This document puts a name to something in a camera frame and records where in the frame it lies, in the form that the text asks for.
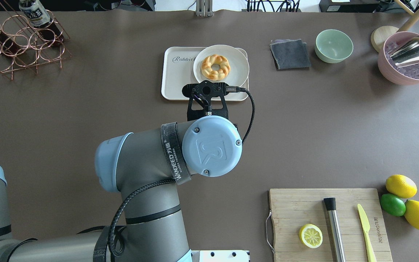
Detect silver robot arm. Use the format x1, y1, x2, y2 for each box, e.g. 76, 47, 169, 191
0, 115, 243, 262

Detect cream serving tray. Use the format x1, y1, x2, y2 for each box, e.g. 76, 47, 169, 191
161, 44, 250, 100

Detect white round plate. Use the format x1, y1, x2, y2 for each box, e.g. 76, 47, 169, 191
193, 44, 250, 85

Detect dark grey folded cloth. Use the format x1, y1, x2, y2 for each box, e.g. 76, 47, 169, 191
270, 39, 311, 70

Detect wooden cutting board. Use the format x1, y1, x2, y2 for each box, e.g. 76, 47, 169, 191
269, 188, 393, 262

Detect white mounting pillar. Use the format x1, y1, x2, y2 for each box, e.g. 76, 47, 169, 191
191, 249, 251, 262

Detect halved lemon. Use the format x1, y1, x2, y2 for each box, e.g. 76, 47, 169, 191
298, 223, 323, 249

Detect mint green bowl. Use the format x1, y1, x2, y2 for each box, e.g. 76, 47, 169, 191
315, 29, 354, 63

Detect wooden mug tree stand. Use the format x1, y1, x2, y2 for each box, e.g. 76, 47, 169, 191
370, 0, 419, 52

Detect green lime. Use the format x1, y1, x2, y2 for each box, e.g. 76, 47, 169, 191
380, 193, 406, 217

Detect whole yellow lemon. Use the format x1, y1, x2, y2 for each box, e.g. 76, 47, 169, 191
385, 174, 418, 199

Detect yellow plastic knife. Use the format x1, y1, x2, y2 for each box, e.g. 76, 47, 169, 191
356, 204, 377, 262

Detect pink ice bowl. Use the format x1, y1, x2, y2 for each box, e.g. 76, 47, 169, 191
378, 32, 419, 85

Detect metal ice scoop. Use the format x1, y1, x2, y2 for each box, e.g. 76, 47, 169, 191
389, 36, 419, 68

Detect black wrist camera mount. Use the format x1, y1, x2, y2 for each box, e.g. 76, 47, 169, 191
182, 81, 248, 121

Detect braided ring pastry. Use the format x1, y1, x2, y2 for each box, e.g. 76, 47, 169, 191
200, 54, 231, 81

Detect aluminium frame post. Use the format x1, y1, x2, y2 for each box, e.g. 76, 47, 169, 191
196, 0, 213, 17

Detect copper wire bottle rack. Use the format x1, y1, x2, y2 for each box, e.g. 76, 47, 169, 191
0, 11, 72, 80

